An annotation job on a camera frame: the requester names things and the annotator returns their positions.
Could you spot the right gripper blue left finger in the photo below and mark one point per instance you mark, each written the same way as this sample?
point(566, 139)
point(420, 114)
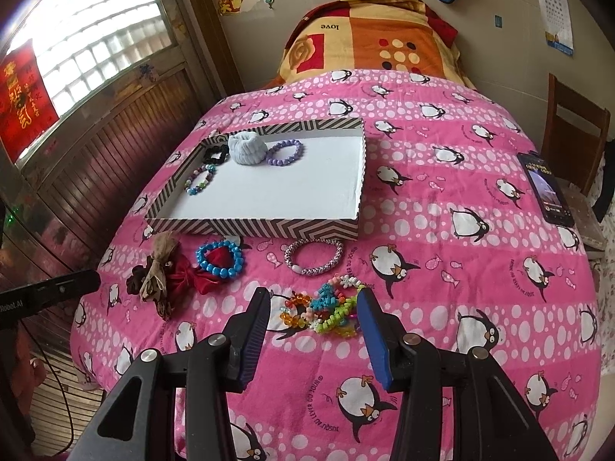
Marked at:
point(246, 332)

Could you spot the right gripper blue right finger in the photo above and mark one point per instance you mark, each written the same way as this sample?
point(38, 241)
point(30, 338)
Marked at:
point(382, 333)

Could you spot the black scrunchie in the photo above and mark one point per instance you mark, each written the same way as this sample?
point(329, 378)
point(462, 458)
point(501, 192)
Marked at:
point(215, 155)

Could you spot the white fluffy scrunchie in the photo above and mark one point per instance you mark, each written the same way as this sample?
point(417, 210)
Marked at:
point(247, 148)

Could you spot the left hand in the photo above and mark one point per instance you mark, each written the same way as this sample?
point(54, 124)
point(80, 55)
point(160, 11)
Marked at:
point(28, 374)

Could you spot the red velvet bow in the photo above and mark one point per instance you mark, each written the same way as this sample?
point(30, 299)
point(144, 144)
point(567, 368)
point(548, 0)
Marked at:
point(183, 278)

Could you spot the pink penguin bedspread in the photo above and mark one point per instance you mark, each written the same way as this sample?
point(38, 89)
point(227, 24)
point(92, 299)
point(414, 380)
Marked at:
point(452, 240)

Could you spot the striped cardboard tray box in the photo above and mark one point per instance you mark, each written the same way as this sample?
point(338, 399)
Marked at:
point(317, 196)

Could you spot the red paper window banner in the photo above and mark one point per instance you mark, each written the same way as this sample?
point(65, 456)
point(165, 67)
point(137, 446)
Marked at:
point(26, 108)

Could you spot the black smartphone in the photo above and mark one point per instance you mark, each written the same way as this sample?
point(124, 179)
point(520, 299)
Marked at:
point(547, 191)

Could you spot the brown wooden chair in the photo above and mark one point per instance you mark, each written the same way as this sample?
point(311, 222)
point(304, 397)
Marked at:
point(575, 135)

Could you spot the glass block window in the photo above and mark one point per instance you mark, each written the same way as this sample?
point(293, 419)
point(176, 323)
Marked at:
point(82, 44)

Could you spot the orange yellow patterned blanket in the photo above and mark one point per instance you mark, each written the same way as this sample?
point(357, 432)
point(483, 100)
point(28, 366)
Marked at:
point(394, 35)

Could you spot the wall calendar poster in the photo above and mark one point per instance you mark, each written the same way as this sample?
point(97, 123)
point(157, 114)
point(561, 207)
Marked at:
point(557, 25)

